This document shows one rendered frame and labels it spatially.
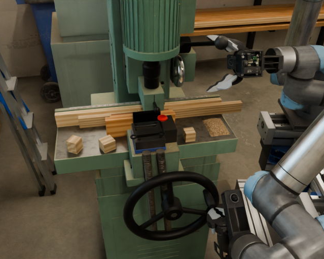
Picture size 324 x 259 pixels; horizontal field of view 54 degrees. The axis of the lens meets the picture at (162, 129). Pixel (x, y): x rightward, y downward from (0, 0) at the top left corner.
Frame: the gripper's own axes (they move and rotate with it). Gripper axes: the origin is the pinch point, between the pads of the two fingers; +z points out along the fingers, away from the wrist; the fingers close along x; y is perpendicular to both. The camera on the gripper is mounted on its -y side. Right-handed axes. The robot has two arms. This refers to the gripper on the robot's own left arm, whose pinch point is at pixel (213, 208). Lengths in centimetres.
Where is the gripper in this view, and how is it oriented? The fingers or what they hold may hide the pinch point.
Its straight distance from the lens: 91.3
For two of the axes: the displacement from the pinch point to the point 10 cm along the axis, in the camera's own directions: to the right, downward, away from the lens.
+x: 9.8, -1.1, 1.7
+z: -1.8, -0.9, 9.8
